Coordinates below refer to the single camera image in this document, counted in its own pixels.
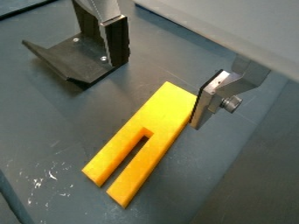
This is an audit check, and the black curved stand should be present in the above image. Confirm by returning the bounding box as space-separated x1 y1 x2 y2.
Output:
22 0 121 91

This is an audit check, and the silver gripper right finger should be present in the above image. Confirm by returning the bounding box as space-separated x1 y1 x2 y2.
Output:
190 55 272 130

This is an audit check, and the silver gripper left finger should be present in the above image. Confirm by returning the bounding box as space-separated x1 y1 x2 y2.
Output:
71 0 130 67

